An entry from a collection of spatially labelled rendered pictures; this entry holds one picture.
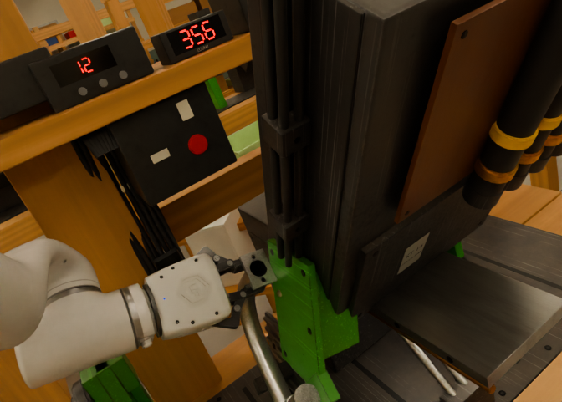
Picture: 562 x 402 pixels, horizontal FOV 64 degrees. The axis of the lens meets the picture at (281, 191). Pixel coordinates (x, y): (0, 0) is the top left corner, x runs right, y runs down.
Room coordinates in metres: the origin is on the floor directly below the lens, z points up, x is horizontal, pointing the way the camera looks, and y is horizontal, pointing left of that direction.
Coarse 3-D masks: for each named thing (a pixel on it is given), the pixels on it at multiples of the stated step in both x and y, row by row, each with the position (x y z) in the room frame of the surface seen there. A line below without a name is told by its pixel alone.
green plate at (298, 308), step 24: (312, 264) 0.49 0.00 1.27; (288, 288) 0.54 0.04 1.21; (312, 288) 0.49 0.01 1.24; (288, 312) 0.55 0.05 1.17; (312, 312) 0.48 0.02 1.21; (288, 336) 0.55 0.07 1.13; (312, 336) 0.49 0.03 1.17; (336, 336) 0.50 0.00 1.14; (288, 360) 0.56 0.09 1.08; (312, 360) 0.49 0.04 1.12
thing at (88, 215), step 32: (0, 0) 0.78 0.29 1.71; (0, 32) 0.77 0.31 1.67; (0, 128) 0.74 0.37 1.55; (32, 160) 0.75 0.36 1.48; (64, 160) 0.76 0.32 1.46; (96, 160) 0.78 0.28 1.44; (32, 192) 0.74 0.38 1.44; (64, 192) 0.75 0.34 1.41; (96, 192) 0.77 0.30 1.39; (64, 224) 0.74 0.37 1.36; (96, 224) 0.76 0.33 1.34; (128, 224) 0.78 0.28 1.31; (96, 256) 0.75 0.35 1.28; (128, 256) 0.77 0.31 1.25; (160, 352) 0.75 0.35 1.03; (192, 352) 0.77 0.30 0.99; (160, 384) 0.74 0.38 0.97; (192, 384) 0.76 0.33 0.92
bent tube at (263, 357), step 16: (240, 256) 0.60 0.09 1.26; (256, 256) 0.60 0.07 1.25; (256, 272) 0.62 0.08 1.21; (272, 272) 0.58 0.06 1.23; (240, 288) 0.62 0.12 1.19; (256, 288) 0.56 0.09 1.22; (256, 320) 0.63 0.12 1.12; (256, 336) 0.61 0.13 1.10; (256, 352) 0.59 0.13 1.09; (272, 368) 0.57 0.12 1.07; (272, 384) 0.55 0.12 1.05
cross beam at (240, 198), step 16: (240, 160) 0.99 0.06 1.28; (256, 160) 0.98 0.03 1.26; (208, 176) 0.97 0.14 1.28; (224, 176) 0.95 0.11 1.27; (240, 176) 0.96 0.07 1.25; (256, 176) 0.98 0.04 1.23; (192, 192) 0.92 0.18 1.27; (208, 192) 0.93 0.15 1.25; (224, 192) 0.94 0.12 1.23; (240, 192) 0.96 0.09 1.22; (256, 192) 0.97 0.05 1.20; (160, 208) 0.89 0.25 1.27; (176, 208) 0.90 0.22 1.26; (192, 208) 0.91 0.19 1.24; (208, 208) 0.93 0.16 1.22; (224, 208) 0.94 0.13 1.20; (176, 224) 0.90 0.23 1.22; (192, 224) 0.91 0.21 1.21; (208, 224) 0.92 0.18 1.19; (176, 240) 0.89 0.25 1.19
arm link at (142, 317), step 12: (120, 288) 0.55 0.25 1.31; (132, 288) 0.53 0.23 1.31; (132, 300) 0.51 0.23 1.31; (144, 300) 0.51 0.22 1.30; (132, 312) 0.50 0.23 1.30; (144, 312) 0.50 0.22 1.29; (132, 324) 0.49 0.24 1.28; (144, 324) 0.49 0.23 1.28; (144, 336) 0.49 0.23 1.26; (144, 348) 0.50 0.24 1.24
